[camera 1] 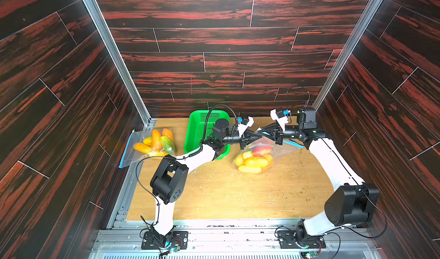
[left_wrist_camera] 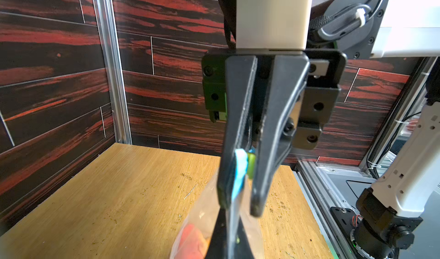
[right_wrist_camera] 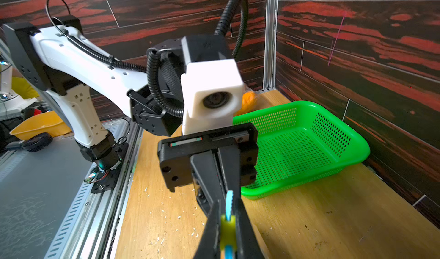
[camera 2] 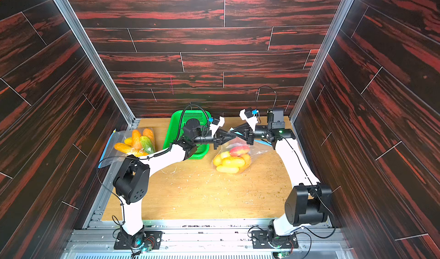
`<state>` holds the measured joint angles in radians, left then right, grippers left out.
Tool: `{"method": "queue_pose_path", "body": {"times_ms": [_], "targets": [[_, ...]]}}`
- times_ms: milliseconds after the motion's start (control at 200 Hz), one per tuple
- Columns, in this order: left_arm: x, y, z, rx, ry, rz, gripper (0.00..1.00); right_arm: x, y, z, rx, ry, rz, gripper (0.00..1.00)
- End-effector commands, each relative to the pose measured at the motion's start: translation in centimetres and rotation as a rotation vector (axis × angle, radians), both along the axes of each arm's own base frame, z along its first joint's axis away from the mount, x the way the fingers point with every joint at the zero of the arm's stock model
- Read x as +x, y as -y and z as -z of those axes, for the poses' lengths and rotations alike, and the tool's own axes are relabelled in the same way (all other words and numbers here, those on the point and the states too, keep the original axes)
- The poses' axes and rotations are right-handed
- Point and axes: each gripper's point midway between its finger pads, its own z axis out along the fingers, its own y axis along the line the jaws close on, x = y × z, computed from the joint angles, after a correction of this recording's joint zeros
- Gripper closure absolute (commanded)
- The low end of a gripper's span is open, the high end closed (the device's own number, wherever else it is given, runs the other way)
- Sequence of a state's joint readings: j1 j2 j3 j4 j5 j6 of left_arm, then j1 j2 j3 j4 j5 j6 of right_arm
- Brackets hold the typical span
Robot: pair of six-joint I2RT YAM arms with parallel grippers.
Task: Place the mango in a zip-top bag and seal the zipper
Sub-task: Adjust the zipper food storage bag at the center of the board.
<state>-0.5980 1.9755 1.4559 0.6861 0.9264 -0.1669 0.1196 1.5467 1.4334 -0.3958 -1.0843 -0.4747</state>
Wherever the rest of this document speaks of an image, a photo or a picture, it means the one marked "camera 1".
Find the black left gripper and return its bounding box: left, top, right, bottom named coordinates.
left=218, top=131, right=259, bottom=151

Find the red mango bottom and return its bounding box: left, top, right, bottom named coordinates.
left=252, top=146, right=272, bottom=157

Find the curved yellow mango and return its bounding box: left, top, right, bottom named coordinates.
left=238, top=165, right=262, bottom=174

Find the green yellow mango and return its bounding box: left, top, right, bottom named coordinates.
left=159, top=136, right=175, bottom=155

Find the clear zip-top bag blue zipper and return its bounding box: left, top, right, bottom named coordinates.
left=119, top=128, right=176, bottom=168

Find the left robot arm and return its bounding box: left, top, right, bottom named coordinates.
left=150, top=116, right=262, bottom=246

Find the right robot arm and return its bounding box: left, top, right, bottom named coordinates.
left=260, top=107, right=380, bottom=243

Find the green plastic basket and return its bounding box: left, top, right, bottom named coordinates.
left=184, top=110, right=230, bottom=154

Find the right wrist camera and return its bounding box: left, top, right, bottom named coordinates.
left=270, top=108, right=291, bottom=132

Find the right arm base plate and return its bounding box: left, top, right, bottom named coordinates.
left=275, top=227, right=326, bottom=249

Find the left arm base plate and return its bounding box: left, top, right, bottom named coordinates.
left=141, top=230, right=189, bottom=252

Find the aluminium front rail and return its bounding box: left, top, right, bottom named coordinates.
left=89, top=218, right=382, bottom=259

